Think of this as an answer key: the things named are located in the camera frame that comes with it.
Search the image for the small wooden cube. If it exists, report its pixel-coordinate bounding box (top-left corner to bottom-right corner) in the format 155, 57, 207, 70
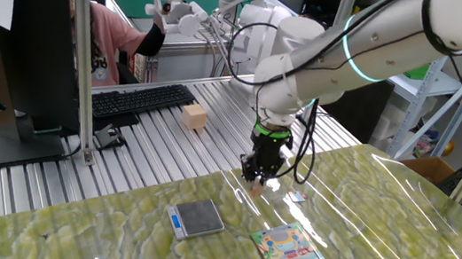
247, 179, 267, 199

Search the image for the black phone stand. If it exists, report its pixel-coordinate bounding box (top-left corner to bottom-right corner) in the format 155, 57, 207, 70
91, 122, 128, 152

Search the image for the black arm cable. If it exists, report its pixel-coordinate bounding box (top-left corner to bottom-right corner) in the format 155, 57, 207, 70
217, 0, 462, 203

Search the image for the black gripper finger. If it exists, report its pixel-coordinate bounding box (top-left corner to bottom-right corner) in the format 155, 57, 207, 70
261, 164, 289, 184
239, 152, 265, 187

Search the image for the large wooden block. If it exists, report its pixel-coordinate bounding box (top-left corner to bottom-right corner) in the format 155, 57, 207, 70
180, 101, 210, 132

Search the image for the black computer case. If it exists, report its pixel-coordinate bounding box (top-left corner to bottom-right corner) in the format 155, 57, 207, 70
319, 79, 403, 150

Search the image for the black keyboard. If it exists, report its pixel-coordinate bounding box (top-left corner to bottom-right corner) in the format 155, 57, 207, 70
90, 80, 198, 120

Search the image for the brown cardboard box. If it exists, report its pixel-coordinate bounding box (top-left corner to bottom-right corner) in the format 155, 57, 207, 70
400, 151, 462, 240

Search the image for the white handheld controller device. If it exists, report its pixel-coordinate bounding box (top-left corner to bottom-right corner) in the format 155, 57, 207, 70
144, 0, 213, 42

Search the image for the black computer monitor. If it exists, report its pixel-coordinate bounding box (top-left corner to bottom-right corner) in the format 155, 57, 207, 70
0, 0, 92, 169

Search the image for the black monitor cable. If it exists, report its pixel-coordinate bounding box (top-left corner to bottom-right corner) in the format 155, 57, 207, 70
0, 142, 90, 219

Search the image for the silver digital pocket scale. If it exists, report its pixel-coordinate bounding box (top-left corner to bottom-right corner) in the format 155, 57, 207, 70
166, 196, 227, 242

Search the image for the person in pink shirt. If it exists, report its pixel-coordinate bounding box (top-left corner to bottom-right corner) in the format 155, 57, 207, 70
80, 0, 172, 90

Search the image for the green marble pattern mat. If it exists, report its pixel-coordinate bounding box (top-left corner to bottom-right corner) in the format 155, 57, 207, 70
0, 129, 462, 259

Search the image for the cartoon bus puzzle board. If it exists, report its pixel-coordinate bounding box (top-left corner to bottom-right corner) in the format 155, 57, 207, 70
249, 217, 330, 259

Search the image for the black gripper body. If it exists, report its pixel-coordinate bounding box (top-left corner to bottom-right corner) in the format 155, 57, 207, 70
250, 130, 297, 172

